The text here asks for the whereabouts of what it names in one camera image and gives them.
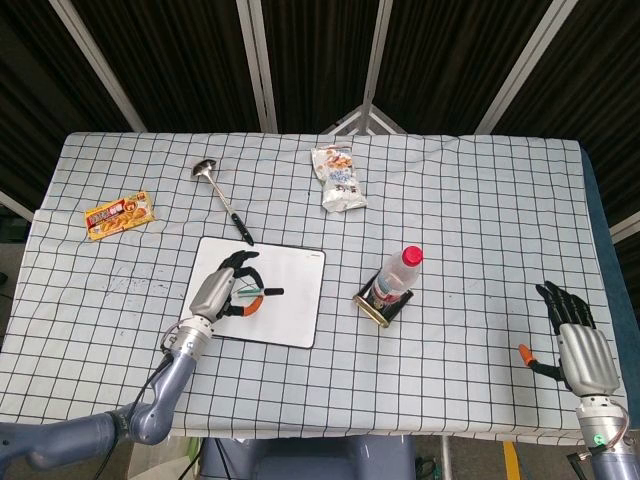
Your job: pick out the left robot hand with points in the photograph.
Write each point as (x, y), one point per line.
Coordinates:
(215, 295)

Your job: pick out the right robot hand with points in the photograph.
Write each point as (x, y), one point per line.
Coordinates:
(586, 360)

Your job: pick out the green whiteboard marker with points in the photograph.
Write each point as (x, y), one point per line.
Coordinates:
(265, 291)

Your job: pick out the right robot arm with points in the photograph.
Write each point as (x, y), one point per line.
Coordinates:
(606, 432)

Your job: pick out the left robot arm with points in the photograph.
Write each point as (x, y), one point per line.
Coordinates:
(160, 395)

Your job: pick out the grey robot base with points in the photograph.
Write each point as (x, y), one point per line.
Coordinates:
(305, 457)

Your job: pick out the white drawing board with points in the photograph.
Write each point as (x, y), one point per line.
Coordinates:
(285, 310)

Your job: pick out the orange snack packet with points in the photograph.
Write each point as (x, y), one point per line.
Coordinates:
(119, 215)

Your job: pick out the black gold tin can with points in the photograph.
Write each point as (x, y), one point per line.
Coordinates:
(383, 306)

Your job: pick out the white snack bag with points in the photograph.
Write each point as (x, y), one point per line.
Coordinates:
(338, 178)

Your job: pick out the clear bottle red cap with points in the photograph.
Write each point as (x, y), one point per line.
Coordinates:
(398, 274)

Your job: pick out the checked white tablecloth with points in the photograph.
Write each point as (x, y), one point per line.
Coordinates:
(380, 210)

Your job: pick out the white metal frame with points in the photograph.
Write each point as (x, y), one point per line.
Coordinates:
(364, 120)

